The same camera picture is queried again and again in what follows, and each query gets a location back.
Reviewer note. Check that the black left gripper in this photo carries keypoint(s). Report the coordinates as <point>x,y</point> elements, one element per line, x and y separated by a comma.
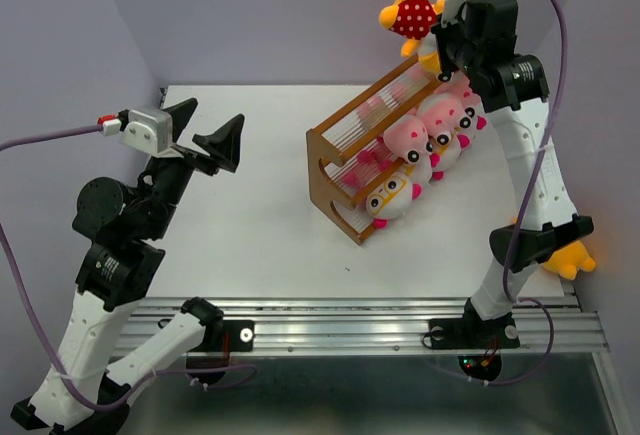
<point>225,140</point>

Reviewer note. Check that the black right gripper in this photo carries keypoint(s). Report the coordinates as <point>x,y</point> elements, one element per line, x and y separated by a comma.
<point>440,32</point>

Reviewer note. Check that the aluminium rail frame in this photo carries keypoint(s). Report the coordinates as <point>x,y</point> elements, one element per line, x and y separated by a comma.
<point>386,327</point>

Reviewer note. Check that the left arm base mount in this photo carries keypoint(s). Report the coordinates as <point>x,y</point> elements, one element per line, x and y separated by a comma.
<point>214,353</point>

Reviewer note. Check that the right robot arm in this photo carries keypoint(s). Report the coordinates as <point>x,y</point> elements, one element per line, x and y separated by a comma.
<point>478,39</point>

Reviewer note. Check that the yellow bear plush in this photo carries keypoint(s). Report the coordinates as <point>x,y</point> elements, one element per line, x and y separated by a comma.
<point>413,20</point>
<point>568,261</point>

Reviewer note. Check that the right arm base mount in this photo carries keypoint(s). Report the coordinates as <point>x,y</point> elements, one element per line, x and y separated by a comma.
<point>479,343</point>

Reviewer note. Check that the pink plush with wheels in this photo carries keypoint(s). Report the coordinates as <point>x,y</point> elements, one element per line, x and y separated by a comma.
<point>459,86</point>

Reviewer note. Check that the wooden toy shelf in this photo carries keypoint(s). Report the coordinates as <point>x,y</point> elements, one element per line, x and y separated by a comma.
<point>349,136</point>

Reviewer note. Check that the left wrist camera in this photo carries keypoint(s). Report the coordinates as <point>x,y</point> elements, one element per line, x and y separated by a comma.
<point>148,130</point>

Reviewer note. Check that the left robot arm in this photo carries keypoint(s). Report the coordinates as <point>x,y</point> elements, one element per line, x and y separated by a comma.
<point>87,390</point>

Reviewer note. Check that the white glasses plush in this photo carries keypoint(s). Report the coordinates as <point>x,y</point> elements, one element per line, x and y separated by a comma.
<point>449,148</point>
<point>379,210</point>
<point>407,182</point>

